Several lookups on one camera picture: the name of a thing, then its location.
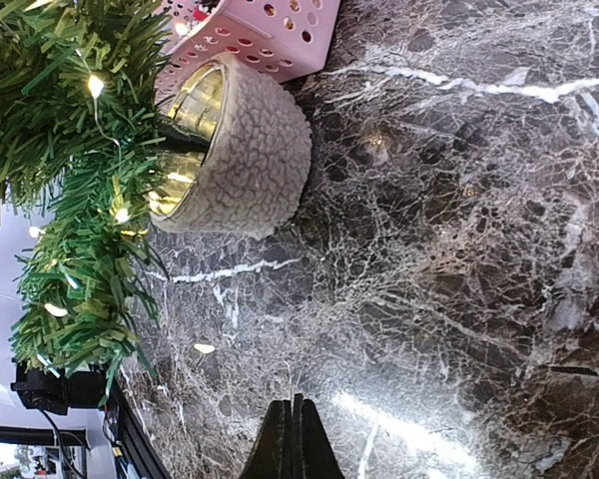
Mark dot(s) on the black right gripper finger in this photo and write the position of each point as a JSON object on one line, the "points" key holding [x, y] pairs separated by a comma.
{"points": [[292, 444]]}

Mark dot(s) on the small green christmas tree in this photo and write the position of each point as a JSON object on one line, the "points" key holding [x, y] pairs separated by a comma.
{"points": [[79, 140]]}

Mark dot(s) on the beige tree pot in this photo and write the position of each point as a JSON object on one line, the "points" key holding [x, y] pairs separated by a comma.
{"points": [[236, 154]]}

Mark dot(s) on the pink plastic basket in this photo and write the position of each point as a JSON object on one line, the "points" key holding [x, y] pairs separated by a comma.
{"points": [[284, 39]]}

